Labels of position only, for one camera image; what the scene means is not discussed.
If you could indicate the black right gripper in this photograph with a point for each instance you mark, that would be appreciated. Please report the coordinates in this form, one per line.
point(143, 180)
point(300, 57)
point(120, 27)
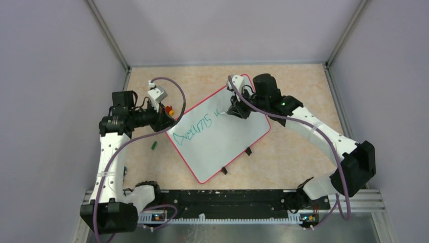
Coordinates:
point(237, 109)

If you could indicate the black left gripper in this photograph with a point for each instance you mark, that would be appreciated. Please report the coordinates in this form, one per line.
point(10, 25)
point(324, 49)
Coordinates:
point(162, 121)

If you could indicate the pink framed whiteboard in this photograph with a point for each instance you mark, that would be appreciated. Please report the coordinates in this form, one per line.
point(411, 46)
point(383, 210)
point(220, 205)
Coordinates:
point(207, 141)

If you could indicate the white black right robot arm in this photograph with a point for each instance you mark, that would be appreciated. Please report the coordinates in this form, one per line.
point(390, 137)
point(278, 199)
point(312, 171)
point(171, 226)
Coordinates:
point(354, 161)

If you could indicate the red yellow green toy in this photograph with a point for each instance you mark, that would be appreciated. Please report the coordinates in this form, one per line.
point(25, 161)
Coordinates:
point(169, 110)

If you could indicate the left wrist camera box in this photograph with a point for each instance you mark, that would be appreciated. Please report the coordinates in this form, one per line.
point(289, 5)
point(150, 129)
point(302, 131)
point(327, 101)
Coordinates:
point(155, 93)

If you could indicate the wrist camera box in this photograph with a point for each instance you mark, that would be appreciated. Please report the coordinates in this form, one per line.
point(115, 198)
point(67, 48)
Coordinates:
point(155, 93)
point(236, 81)

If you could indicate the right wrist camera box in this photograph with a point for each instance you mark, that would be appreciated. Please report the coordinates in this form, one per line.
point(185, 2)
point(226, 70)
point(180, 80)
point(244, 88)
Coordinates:
point(236, 81)

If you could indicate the aluminium frame rail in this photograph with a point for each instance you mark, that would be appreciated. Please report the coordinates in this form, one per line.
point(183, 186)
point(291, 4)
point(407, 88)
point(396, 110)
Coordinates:
point(126, 80)

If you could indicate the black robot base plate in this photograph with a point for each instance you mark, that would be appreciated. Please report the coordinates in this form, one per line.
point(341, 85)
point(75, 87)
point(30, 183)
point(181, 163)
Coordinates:
point(235, 204)

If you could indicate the white slotted cable duct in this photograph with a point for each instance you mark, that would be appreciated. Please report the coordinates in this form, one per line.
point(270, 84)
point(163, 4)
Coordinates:
point(147, 219)

